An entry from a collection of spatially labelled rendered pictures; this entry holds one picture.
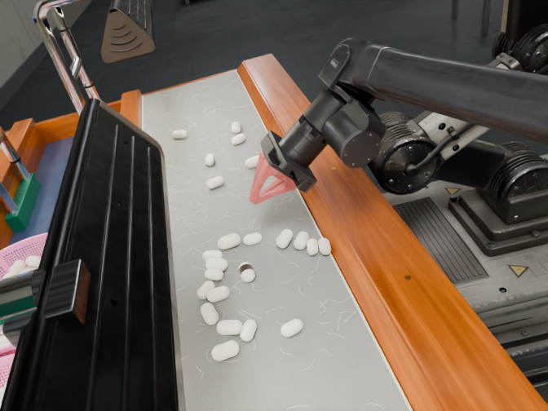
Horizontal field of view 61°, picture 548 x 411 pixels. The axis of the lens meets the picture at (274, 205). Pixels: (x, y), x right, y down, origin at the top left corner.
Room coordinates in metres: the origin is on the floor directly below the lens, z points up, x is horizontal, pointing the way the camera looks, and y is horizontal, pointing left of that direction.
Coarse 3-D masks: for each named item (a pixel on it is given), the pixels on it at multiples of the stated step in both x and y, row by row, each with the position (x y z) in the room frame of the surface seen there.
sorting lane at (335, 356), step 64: (192, 128) 1.09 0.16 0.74; (256, 128) 1.01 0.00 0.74; (192, 192) 0.79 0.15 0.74; (192, 256) 0.60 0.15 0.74; (256, 256) 0.56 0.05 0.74; (320, 256) 0.53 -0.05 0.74; (192, 320) 0.46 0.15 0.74; (256, 320) 0.43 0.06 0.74; (320, 320) 0.41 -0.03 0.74; (192, 384) 0.36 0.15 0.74; (256, 384) 0.34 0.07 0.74; (320, 384) 0.32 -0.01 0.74; (384, 384) 0.30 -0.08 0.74
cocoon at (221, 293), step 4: (216, 288) 0.49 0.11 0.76; (220, 288) 0.49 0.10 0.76; (224, 288) 0.49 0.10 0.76; (208, 292) 0.49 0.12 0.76; (212, 292) 0.49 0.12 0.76; (216, 292) 0.49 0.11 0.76; (220, 292) 0.49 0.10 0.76; (224, 292) 0.48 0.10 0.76; (228, 292) 0.49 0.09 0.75; (208, 296) 0.49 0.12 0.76; (212, 296) 0.48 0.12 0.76; (216, 296) 0.48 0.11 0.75; (220, 296) 0.48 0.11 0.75; (224, 296) 0.48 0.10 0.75; (212, 300) 0.48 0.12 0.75; (216, 300) 0.48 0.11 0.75
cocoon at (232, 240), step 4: (224, 236) 0.60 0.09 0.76; (228, 236) 0.60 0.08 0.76; (232, 236) 0.60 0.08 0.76; (236, 236) 0.60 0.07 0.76; (220, 240) 0.60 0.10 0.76; (224, 240) 0.60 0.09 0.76; (228, 240) 0.60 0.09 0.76; (232, 240) 0.60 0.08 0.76; (236, 240) 0.60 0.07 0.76; (240, 240) 0.60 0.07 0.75; (220, 244) 0.59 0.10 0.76; (224, 244) 0.59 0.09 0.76; (228, 244) 0.59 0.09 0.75; (232, 244) 0.59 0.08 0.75; (236, 244) 0.59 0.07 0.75; (220, 248) 0.59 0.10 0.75; (224, 248) 0.59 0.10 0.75; (228, 248) 0.59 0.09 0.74
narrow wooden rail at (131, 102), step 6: (138, 90) 1.39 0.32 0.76; (126, 96) 1.36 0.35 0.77; (132, 96) 1.34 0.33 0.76; (138, 96) 1.33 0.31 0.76; (126, 102) 1.31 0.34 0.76; (132, 102) 1.30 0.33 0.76; (138, 102) 1.29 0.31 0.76; (126, 108) 1.26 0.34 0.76; (132, 108) 1.25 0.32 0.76; (138, 108) 1.24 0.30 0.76; (126, 114) 1.22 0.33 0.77; (132, 114) 1.21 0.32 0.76; (138, 114) 1.20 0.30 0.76; (132, 120) 1.17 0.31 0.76; (138, 120) 1.16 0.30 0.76; (138, 126) 1.12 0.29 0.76
